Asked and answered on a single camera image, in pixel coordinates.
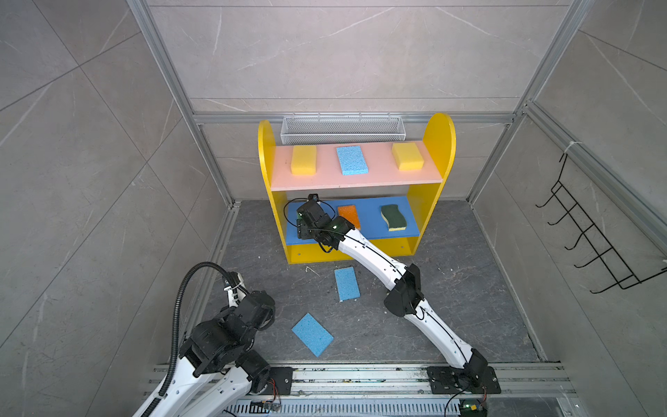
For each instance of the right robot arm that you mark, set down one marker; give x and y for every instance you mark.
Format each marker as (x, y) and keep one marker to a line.
(404, 292)

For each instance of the aluminium rail base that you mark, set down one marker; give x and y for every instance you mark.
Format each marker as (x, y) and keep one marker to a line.
(400, 389)

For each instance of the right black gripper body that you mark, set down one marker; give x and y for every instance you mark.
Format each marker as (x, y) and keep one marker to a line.
(306, 234)

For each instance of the dark green curved sponge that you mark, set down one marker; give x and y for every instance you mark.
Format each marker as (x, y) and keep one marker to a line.
(392, 216)

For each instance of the yellow sponge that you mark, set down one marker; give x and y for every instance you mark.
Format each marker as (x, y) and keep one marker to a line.
(304, 160)
(407, 156)

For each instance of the light blue sponge middle row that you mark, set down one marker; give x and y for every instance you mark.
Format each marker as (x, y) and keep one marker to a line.
(347, 285)

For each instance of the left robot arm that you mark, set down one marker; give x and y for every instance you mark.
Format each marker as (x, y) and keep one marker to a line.
(215, 365)

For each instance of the yellow shelf unit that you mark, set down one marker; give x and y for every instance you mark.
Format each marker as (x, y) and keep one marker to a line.
(415, 192)

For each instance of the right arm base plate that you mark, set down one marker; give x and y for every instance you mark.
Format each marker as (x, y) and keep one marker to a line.
(448, 380)

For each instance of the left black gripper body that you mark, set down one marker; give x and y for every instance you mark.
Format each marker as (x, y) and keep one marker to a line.
(272, 314)

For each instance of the light blue sponge front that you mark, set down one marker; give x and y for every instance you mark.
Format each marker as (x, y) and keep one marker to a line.
(313, 335)

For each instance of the orange sponge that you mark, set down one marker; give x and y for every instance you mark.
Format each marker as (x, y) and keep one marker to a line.
(350, 213)

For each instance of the black wire hook rack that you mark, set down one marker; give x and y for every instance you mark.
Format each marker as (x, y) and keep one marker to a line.
(603, 251)

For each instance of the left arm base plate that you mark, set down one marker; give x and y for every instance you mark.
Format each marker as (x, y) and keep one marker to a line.
(280, 378)

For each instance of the white wire mesh basket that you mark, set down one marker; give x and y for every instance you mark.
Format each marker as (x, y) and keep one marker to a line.
(314, 130)

